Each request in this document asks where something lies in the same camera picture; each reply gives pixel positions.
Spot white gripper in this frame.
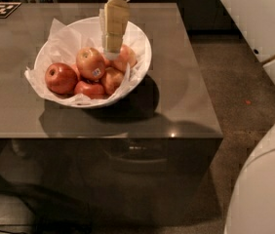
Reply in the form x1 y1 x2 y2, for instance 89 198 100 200
99 0 131 60

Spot apple with sticker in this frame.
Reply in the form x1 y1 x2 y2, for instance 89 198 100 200
76 47 105 81

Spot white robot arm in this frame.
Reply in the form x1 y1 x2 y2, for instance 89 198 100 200
110 0 275 234

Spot white bowl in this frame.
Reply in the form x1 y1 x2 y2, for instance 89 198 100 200
33 16 153 109

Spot back right red apple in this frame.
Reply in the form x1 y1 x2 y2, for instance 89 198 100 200
110 44 138 73

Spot red apple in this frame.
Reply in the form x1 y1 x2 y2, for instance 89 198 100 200
110 44 138 73
74 81 105 99
45 62 79 95

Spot small hidden back apple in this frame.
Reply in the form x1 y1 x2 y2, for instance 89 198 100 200
103 57 111 67

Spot middle right pale apple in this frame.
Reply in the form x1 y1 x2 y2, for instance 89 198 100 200
100 67 124 96

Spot front bottom red apple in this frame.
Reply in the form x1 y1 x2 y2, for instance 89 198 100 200
74 81 105 99

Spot left red apple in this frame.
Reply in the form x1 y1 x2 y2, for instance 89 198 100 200
45 62 79 95

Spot white tissue paper liner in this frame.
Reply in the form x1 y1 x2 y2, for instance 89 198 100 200
24 18 148 107

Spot dark cabinet doors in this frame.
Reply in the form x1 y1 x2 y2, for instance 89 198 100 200
53 0 243 34

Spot dark cable on floor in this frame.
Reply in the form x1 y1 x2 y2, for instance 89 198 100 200
0 225 28 234

